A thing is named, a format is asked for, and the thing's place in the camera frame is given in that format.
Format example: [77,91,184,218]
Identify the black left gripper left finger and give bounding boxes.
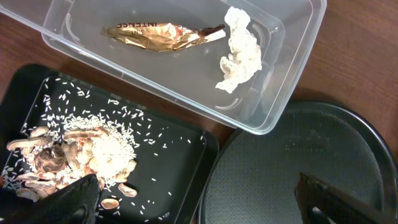
[1,174,101,224]

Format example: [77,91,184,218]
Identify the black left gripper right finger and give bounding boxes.
[294,172,386,224]

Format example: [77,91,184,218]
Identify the noodle and rice leftovers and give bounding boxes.
[6,116,137,210]

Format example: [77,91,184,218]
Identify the white tissue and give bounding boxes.
[215,7,262,94]

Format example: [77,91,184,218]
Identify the black round tray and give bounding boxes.
[198,101,397,224]

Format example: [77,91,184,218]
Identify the black rectangular tray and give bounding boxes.
[1,64,219,223]

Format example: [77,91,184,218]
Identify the clear plastic bin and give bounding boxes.
[1,0,327,135]

